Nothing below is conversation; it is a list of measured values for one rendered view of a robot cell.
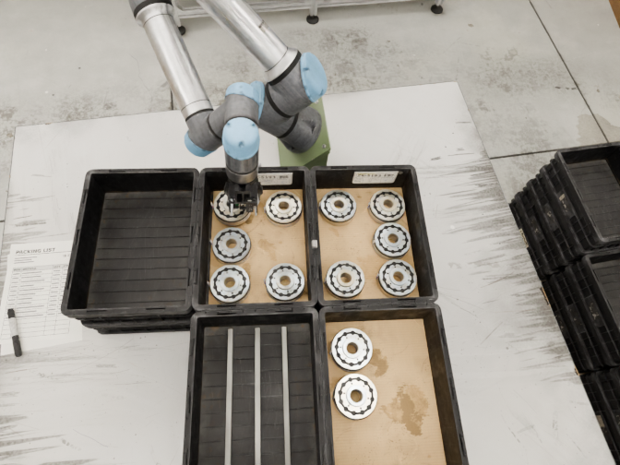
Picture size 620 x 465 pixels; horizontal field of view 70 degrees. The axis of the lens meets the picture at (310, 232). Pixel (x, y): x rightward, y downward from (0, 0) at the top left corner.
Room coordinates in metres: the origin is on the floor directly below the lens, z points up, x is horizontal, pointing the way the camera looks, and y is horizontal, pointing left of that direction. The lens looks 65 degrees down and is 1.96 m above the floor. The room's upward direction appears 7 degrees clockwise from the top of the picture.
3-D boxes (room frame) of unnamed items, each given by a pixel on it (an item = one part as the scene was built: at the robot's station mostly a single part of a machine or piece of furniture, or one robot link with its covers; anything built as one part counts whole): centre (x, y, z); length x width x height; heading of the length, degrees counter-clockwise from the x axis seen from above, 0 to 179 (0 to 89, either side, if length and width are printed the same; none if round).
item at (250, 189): (0.54, 0.18, 1.01); 0.09 x 0.08 x 0.12; 10
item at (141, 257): (0.41, 0.43, 0.87); 0.40 x 0.30 x 0.11; 10
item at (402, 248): (0.52, -0.23, 0.86); 0.10 x 0.10 x 0.01
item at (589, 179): (0.98, -1.11, 0.37); 0.40 x 0.30 x 0.45; 17
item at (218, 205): (0.56, 0.22, 0.88); 0.10 x 0.10 x 0.01
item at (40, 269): (0.29, 0.74, 0.70); 0.33 x 0.23 x 0.01; 17
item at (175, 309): (0.41, 0.43, 0.92); 0.40 x 0.30 x 0.02; 10
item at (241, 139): (0.55, 0.17, 1.17); 0.09 x 0.08 x 0.11; 10
